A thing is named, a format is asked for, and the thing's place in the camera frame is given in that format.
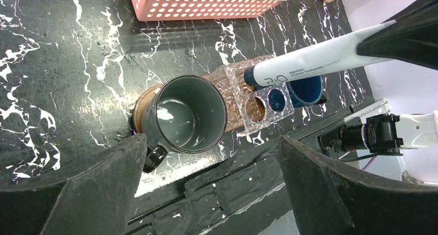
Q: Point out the black capped toothpaste tube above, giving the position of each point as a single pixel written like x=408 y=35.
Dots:
x=329 y=56

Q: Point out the dark blue mug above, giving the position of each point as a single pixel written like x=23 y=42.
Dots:
x=304 y=92

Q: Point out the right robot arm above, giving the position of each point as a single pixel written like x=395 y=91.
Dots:
x=383 y=134

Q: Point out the grey green mug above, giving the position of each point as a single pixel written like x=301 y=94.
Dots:
x=188 y=115

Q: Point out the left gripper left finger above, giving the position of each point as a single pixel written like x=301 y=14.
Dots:
x=90 y=196

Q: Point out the brown wooden oval tray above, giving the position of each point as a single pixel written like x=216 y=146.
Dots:
x=253 y=108

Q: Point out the clear packaged toothbrushes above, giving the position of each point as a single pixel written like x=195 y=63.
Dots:
x=243 y=92

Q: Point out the pink plastic basket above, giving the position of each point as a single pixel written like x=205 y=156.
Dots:
x=179 y=10

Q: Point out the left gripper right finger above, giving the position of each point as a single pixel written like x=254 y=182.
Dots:
x=332 y=197

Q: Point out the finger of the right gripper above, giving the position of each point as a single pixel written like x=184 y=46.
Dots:
x=412 y=38

